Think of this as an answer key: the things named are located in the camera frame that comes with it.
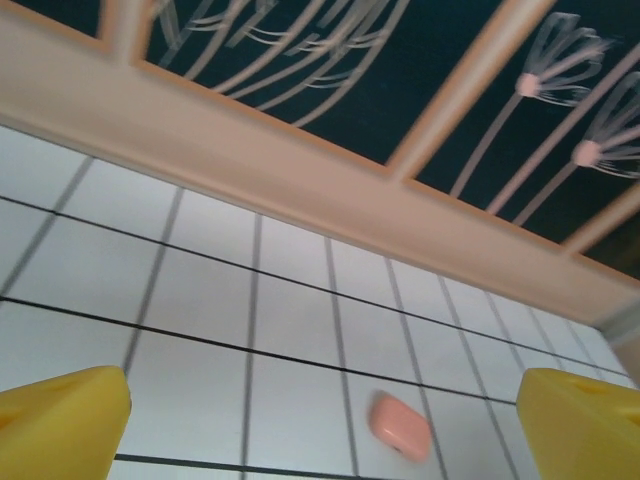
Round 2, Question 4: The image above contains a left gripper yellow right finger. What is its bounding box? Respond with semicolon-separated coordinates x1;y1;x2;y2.
516;368;640;480

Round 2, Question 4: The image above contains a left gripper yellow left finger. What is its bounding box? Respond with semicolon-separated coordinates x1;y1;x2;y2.
0;365;133;480

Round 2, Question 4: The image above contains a salmon rectangular earbud case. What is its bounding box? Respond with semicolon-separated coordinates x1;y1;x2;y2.
368;392;432;464

